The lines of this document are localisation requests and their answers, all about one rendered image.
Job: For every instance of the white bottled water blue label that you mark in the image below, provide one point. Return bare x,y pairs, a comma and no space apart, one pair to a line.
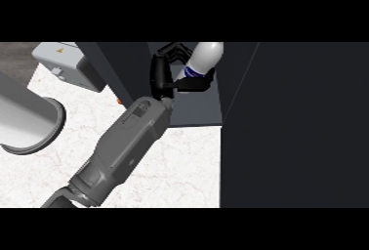
207,55

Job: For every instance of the small orange object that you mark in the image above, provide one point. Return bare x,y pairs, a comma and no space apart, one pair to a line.
118,102

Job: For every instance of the pale grey boxy appliance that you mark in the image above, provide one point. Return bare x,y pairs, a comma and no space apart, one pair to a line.
62,62

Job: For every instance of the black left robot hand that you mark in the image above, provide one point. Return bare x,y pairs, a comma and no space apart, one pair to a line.
159,76

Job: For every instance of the grey cylinder with rim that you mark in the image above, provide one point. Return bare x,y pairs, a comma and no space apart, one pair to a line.
24,120

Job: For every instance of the dark grey cabinet door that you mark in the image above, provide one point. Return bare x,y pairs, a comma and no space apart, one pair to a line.
297,130

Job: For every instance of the dark grey cabinet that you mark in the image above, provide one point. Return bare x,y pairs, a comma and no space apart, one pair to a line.
122,68

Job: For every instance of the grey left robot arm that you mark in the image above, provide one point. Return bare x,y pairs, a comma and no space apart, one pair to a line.
130,136

